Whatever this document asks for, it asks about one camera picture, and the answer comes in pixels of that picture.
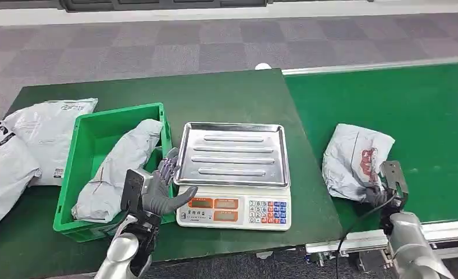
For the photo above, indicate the white parcel bag small label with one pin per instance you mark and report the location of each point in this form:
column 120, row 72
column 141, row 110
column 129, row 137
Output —
column 44, row 131

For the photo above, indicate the long grey parcel bag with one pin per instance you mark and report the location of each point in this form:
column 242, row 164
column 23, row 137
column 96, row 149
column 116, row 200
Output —
column 121, row 161

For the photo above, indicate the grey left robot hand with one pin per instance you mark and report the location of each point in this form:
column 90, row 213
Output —
column 157, row 198

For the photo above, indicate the dark wrist camera box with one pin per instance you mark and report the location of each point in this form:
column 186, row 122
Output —
column 394, row 175
column 133, row 190

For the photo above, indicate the aluminium conveyor frame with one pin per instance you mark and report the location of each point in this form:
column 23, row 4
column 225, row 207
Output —
column 363, row 240

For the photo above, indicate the green plastic crate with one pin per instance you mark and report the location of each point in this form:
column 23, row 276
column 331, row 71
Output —
column 88, row 138

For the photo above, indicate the grey parcel red print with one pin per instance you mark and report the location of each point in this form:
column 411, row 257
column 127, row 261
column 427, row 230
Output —
column 346, row 161

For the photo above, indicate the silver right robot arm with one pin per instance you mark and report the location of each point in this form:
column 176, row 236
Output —
column 410, row 242

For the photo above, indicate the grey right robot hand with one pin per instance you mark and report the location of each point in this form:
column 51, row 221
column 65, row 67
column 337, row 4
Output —
column 379, row 196

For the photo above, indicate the white scale with steel tray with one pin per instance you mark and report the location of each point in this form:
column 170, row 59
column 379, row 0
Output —
column 233, row 158

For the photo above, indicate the dark left wrist camera box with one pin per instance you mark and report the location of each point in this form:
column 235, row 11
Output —
column 133, row 190

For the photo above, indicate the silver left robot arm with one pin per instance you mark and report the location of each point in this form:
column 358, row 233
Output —
column 121, row 254

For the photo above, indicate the green conveyor belt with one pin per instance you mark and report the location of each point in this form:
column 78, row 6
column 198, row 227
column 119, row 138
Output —
column 387, row 100

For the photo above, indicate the small white round object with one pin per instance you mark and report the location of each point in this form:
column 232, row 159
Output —
column 263, row 66

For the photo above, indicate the white parcel bag black print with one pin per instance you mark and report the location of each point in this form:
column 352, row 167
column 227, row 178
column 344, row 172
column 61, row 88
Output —
column 5, row 173

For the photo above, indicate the dark right wrist camera box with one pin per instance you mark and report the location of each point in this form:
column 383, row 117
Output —
column 394, row 175

